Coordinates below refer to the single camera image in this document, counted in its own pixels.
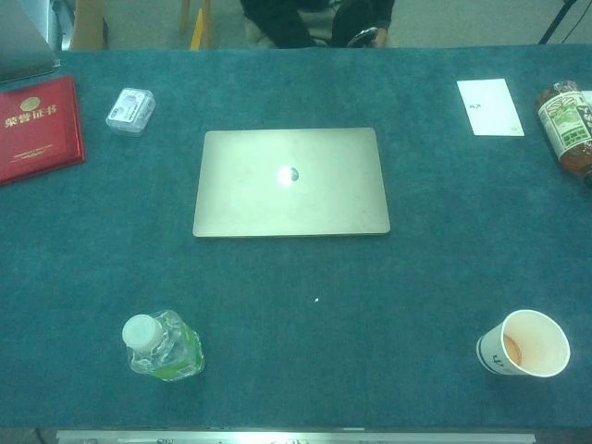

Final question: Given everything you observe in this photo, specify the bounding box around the silver laptop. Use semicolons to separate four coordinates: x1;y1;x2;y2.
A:
192;128;391;240

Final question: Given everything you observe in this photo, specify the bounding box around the teal table cloth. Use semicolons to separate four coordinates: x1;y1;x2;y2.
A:
0;43;592;429

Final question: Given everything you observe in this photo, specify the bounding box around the clear water bottle green label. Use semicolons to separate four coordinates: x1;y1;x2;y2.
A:
121;309;205;382

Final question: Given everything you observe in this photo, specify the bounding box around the person in dark clothes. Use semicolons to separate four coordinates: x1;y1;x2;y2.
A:
239;0;397;49

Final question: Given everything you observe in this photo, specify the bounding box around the clear plastic card box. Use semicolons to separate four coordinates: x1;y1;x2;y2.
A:
105;87;156;138

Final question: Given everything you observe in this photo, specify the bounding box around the yellow board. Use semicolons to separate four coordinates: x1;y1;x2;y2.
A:
189;7;212;50

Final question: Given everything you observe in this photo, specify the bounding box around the white paper card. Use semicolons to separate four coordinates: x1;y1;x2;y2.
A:
456;78;526;138

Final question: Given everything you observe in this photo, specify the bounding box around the white paper cup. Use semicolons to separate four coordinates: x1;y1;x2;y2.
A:
476;309;572;379

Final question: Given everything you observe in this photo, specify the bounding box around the red certificate folder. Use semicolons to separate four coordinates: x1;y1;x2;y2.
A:
0;75;87;187

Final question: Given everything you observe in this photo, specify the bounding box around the brown cardboard box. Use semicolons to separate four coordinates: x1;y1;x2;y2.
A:
68;0;110;51

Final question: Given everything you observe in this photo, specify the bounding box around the brown tea bottle green label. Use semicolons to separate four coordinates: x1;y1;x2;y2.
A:
535;80;592;189

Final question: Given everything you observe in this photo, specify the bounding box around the grey closed laptop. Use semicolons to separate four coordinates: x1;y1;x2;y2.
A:
0;0;61;85

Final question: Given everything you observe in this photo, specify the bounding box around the black tripod leg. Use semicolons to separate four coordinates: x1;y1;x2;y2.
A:
537;0;579;45

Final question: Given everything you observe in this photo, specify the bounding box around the aluminium profile rail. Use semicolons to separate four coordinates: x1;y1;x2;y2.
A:
55;428;537;444

